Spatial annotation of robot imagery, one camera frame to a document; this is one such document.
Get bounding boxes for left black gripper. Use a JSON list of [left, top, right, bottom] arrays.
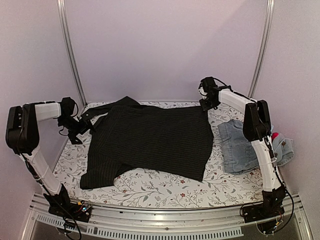
[[58, 115, 95, 144]]

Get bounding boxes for black pinstriped shirt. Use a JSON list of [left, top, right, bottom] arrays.
[[79, 97, 214, 190]]

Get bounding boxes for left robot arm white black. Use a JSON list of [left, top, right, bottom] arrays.
[[5, 97, 94, 217]]

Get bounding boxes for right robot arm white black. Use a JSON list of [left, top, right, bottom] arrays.
[[198, 76, 286, 218]]

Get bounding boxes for light blue denim jeans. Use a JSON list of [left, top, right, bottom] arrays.
[[217, 119, 259, 175]]

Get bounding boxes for red garment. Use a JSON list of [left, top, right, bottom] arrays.
[[271, 132, 279, 140]]

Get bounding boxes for floral patterned table mat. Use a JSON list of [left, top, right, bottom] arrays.
[[53, 104, 263, 209]]

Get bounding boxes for light denim jacket with buttons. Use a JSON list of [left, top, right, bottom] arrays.
[[271, 133, 295, 166]]

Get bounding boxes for right aluminium frame post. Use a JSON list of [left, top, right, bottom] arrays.
[[248, 0, 275, 98]]

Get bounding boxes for aluminium frame post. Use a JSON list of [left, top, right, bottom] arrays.
[[57, 0, 88, 107], [248, 0, 275, 98]]

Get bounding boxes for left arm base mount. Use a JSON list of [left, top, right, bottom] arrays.
[[48, 201, 92, 223]]

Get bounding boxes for front aluminium rail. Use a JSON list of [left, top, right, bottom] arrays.
[[21, 194, 314, 240]]

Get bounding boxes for left aluminium frame post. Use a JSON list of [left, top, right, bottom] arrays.
[[57, 0, 88, 107]]

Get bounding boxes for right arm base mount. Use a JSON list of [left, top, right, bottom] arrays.
[[239, 201, 285, 235]]

